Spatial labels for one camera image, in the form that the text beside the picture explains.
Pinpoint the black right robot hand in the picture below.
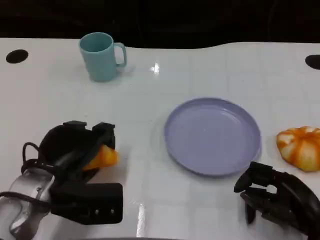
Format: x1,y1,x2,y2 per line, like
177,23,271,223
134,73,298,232
233,161,320,240

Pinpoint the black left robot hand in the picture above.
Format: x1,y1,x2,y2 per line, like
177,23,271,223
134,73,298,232
38,120,117,183

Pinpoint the orange white toy bread roll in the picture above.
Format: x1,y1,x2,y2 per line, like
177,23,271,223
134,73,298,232
276,126,320,173
81,145,119,172

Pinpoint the pale green mug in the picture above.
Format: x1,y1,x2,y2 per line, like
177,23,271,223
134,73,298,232
78,31,128,83

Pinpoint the lilac plate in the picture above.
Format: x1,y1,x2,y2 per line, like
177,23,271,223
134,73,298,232
164,97,262,178

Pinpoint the black looped wrist cable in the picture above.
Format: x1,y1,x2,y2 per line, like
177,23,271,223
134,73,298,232
21,141,55,174

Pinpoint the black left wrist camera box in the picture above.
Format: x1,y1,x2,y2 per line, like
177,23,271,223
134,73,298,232
49,182,124,226

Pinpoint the black forearm cable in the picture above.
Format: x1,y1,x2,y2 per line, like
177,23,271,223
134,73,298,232
0,191,52,209

